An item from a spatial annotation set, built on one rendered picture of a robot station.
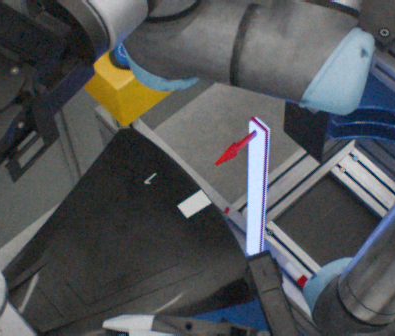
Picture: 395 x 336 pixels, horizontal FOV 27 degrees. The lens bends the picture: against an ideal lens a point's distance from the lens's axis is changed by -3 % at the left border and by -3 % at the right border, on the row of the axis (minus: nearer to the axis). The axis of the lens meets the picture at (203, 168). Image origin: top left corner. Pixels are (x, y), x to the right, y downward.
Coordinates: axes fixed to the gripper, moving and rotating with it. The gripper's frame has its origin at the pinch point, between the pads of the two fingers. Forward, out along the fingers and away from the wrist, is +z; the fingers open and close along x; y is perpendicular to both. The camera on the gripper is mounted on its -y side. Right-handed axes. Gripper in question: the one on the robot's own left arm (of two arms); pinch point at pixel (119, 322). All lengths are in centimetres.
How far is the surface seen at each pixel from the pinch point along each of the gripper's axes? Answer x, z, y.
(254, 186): 14.0, -9.3, -22.1
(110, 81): 14.5, 11.1, -33.7
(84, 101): 90, 38, -69
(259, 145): 4.4, -9.8, -22.7
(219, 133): 128, 11, -84
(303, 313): 34.6, -17.6, -13.2
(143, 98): 20.0, 7.6, -34.8
